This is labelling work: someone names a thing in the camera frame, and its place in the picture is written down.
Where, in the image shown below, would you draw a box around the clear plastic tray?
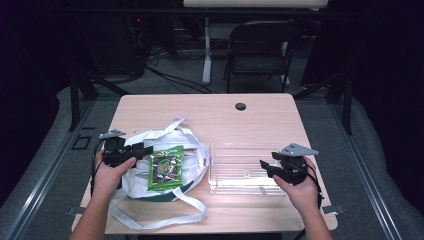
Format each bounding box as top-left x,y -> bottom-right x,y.
207,142 -> 288,197

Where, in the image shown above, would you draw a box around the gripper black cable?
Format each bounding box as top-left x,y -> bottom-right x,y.
293,162 -> 325,240
89,139 -> 107,198

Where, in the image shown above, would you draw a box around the white tote bag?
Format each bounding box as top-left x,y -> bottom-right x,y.
108,116 -> 211,232

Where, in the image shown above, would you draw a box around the black floor cables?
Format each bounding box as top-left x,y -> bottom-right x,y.
145,64 -> 216,95

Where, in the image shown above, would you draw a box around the black folding chair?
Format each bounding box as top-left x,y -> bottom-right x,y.
223,19 -> 303,95

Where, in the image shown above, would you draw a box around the black metal stand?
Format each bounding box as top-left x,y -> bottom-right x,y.
67,64 -> 130,133
293,64 -> 355,136

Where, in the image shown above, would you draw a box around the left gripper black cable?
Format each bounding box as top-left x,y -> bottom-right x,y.
89,139 -> 107,198

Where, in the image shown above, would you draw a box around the aluminium floor rail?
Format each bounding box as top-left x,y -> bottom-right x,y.
0,99 -> 97,240
328,99 -> 405,240

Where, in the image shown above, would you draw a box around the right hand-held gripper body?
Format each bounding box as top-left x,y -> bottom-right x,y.
271,143 -> 320,186

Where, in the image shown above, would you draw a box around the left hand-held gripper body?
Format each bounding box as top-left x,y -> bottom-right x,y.
98,128 -> 138,168

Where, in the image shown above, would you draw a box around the white desk leg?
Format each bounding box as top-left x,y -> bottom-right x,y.
202,16 -> 213,85

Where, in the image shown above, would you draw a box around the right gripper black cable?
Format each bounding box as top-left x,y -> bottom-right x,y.
293,162 -> 325,240

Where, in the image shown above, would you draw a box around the person's right hand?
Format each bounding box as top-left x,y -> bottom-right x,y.
272,156 -> 323,218

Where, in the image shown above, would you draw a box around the person's left hand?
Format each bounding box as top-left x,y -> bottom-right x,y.
90,150 -> 138,202

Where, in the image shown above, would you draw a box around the green snack packet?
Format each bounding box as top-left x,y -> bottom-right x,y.
147,144 -> 186,192

